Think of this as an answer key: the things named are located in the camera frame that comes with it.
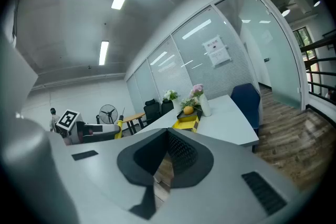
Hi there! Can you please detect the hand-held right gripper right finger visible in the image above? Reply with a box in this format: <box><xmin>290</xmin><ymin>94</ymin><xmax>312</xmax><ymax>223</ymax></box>
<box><xmin>156</xmin><ymin>127</ymin><xmax>300</xmax><ymax>224</ymax></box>

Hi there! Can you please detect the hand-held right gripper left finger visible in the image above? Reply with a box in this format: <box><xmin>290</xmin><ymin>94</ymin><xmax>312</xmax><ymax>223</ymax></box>
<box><xmin>48</xmin><ymin>127</ymin><xmax>169</xmax><ymax>224</ymax></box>

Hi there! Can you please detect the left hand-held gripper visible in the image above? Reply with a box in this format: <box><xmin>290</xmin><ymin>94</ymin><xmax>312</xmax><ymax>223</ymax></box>
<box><xmin>56</xmin><ymin>110</ymin><xmax>121</xmax><ymax>145</ymax></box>

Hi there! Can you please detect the yellow-handled screwdriver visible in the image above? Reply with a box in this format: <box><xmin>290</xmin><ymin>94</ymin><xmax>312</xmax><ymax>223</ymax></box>
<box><xmin>114</xmin><ymin>106</ymin><xmax>125</xmax><ymax>140</ymax></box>

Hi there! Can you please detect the yellow tray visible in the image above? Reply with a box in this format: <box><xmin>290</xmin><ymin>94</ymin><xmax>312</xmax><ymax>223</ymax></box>
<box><xmin>172</xmin><ymin>115</ymin><xmax>200</xmax><ymax>133</ymax></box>

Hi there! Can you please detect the dark grey tray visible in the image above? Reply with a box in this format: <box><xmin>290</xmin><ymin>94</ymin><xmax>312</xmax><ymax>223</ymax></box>
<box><xmin>176</xmin><ymin>106</ymin><xmax>203</xmax><ymax>120</ymax></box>

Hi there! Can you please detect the black standing fan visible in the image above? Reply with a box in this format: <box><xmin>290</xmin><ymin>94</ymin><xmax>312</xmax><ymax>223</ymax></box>
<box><xmin>96</xmin><ymin>104</ymin><xmax>118</xmax><ymax>125</ymax></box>

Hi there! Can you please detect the round wooden table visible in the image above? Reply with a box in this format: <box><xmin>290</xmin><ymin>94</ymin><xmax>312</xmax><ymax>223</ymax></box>
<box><xmin>122</xmin><ymin>112</ymin><xmax>146</xmax><ymax>136</ymax></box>

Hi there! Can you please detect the black office chair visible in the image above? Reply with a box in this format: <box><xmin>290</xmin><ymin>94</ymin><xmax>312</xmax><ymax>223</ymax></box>
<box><xmin>143</xmin><ymin>99</ymin><xmax>161</xmax><ymax>125</ymax></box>
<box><xmin>160</xmin><ymin>99</ymin><xmax>174</xmax><ymax>116</ymax></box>

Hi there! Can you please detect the white flower bouquet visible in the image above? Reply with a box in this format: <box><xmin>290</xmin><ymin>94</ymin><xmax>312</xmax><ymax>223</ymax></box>
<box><xmin>163</xmin><ymin>89</ymin><xmax>179</xmax><ymax>102</ymax></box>

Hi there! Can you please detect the white textured vase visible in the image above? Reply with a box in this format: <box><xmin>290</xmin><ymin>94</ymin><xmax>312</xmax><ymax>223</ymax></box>
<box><xmin>198</xmin><ymin>93</ymin><xmax>212</xmax><ymax>118</ymax></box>

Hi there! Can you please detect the blue armchair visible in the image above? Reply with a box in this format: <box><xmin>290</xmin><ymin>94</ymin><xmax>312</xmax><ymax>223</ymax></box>
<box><xmin>230</xmin><ymin>83</ymin><xmax>262</xmax><ymax>137</ymax></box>

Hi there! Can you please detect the pink flower bouquet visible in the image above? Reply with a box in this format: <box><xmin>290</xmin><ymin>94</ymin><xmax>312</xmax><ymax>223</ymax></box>
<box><xmin>188</xmin><ymin>83</ymin><xmax>205</xmax><ymax>99</ymax></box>

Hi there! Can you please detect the white paper notice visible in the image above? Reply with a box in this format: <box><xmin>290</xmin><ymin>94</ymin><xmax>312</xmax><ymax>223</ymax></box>
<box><xmin>202</xmin><ymin>34</ymin><xmax>233</xmax><ymax>68</ymax></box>

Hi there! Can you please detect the frosted glass door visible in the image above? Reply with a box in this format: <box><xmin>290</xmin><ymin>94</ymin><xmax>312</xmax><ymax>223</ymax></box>
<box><xmin>215</xmin><ymin>0</ymin><xmax>302</xmax><ymax>110</ymax></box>

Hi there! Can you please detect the black metal railing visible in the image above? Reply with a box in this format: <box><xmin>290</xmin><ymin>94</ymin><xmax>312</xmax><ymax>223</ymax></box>
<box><xmin>299</xmin><ymin>34</ymin><xmax>336</xmax><ymax>105</ymax></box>

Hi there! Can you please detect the dark framed window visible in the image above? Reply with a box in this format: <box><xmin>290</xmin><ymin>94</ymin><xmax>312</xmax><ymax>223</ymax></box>
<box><xmin>292</xmin><ymin>26</ymin><xmax>318</xmax><ymax>61</ymax></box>

